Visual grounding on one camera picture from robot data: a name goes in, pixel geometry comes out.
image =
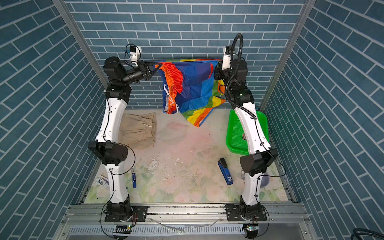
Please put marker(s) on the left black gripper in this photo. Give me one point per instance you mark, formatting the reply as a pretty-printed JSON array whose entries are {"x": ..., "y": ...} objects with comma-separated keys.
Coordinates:
[{"x": 140, "y": 66}]

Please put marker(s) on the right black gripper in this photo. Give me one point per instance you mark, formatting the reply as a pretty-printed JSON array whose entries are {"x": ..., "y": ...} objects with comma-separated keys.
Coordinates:
[{"x": 219, "y": 75}]

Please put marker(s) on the multicolour shorts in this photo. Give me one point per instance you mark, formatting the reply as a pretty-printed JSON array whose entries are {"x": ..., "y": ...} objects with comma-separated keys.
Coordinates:
[{"x": 189, "y": 88}]

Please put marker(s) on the beige shorts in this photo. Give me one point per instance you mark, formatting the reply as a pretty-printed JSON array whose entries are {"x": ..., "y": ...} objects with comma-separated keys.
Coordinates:
[{"x": 138, "y": 131}]

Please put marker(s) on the green plastic basket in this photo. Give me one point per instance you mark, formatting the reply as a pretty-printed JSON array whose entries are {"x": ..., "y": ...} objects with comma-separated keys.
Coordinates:
[{"x": 245, "y": 134}]

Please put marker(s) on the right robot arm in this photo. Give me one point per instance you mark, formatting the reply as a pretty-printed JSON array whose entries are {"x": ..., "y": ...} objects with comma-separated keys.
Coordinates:
[{"x": 260, "y": 153}]

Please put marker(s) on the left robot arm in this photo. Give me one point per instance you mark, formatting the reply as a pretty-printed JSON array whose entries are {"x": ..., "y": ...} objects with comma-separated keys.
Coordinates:
[{"x": 106, "y": 146}]

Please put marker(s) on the blue stapler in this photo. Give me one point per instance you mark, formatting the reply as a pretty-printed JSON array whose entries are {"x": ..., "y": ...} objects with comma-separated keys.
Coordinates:
[{"x": 225, "y": 171}]

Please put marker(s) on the red marker pen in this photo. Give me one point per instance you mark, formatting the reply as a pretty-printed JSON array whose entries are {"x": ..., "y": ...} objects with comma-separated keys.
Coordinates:
[{"x": 243, "y": 175}]

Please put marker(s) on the blue marker pen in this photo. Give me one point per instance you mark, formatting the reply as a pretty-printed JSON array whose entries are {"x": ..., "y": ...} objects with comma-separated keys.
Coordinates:
[{"x": 134, "y": 179}]

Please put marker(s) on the grey bowl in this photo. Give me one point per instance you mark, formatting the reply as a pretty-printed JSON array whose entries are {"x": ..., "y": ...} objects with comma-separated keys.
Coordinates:
[{"x": 265, "y": 180}]

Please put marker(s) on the red blue small packet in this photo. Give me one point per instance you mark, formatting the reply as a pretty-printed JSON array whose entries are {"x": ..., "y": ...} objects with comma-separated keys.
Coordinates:
[{"x": 102, "y": 181}]

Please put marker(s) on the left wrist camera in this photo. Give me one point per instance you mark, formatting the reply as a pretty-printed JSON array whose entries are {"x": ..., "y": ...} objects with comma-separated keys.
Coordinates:
[{"x": 132, "y": 54}]

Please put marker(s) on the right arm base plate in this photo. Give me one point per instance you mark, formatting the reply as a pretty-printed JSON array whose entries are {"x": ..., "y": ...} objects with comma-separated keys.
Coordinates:
[{"x": 241, "y": 212}]

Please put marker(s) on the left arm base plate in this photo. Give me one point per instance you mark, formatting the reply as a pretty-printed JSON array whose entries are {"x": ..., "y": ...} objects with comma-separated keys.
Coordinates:
[{"x": 133, "y": 214}]

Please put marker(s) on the white cable tie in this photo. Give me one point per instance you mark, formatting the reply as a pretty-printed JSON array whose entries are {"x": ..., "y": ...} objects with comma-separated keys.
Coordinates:
[{"x": 183, "y": 228}]

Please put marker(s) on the aluminium front rail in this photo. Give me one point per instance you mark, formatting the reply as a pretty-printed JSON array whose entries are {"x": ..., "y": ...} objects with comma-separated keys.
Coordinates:
[{"x": 286, "y": 221}]

